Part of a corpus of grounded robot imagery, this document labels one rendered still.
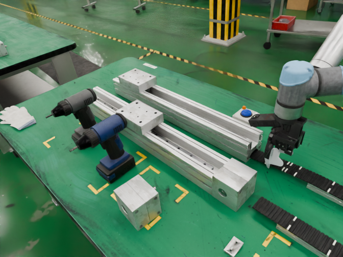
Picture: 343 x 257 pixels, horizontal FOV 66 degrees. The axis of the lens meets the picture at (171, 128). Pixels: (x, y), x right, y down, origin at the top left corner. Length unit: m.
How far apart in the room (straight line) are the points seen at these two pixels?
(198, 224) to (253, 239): 0.15
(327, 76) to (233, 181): 0.37
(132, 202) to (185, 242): 0.18
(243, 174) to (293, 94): 0.26
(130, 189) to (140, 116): 0.33
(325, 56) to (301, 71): 0.22
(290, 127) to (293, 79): 0.16
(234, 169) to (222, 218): 0.15
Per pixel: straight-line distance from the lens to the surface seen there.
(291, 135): 0.86
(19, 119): 1.46
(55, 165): 1.11
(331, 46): 0.97
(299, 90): 0.77
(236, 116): 1.09
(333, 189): 0.93
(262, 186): 0.92
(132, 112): 1.04
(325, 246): 0.81
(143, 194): 0.77
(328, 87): 0.80
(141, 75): 1.32
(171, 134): 0.98
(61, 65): 2.45
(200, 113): 1.11
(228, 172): 0.81
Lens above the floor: 1.47
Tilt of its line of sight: 38 degrees down
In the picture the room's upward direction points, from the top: 6 degrees counter-clockwise
